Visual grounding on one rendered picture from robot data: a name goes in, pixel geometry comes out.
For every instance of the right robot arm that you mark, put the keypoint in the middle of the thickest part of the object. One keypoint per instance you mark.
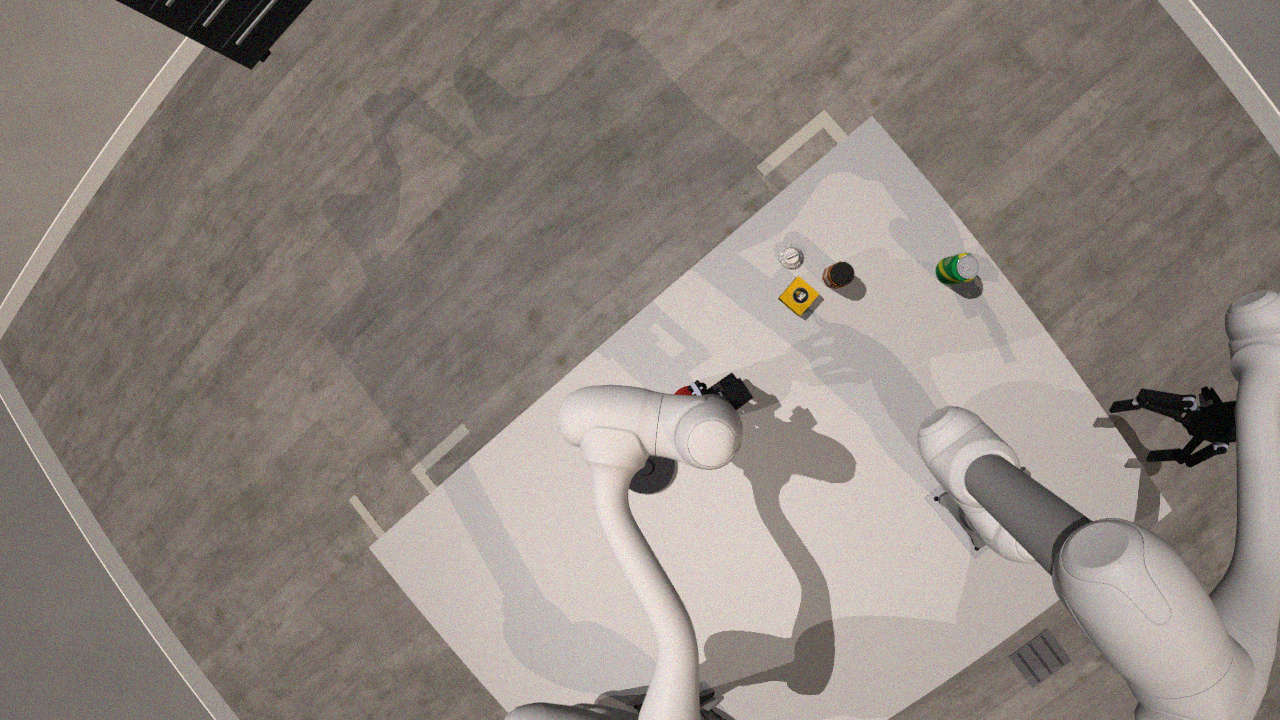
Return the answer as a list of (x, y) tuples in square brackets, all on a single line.
[(1129, 591)]

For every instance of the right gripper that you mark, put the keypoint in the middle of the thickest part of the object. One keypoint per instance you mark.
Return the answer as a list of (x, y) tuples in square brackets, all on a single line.
[(1218, 417)]

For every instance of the dark grey round disc with center stud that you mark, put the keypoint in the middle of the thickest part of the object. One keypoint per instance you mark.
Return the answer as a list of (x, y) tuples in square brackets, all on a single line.
[(654, 477)]

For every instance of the paprika spice jar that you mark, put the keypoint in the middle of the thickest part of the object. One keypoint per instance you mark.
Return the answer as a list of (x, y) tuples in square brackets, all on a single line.
[(838, 275)]

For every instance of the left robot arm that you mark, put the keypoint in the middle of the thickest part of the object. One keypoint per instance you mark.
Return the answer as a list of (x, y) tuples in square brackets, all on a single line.
[(617, 428)]

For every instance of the green and yellow drink can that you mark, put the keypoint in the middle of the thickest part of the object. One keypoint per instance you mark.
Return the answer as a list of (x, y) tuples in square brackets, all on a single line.
[(957, 269)]

